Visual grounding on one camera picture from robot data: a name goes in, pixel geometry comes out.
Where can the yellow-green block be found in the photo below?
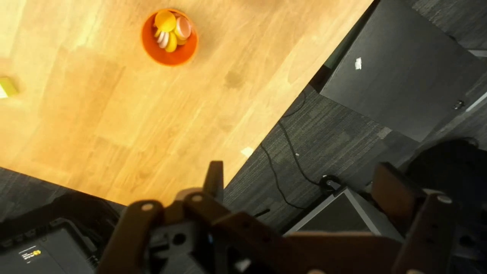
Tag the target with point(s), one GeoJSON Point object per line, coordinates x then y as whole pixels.
{"type": "Point", "coordinates": [7, 89]}

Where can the yellow and white chips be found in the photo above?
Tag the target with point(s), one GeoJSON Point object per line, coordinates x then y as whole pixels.
{"type": "Point", "coordinates": [170, 30]}

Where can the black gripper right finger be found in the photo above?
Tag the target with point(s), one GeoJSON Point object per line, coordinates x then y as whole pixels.
{"type": "Point", "coordinates": [395, 195]}

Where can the orange cup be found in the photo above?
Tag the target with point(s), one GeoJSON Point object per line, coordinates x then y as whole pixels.
{"type": "Point", "coordinates": [181, 55]}

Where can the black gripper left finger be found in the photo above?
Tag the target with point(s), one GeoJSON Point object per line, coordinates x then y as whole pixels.
{"type": "Point", "coordinates": [213, 183]}

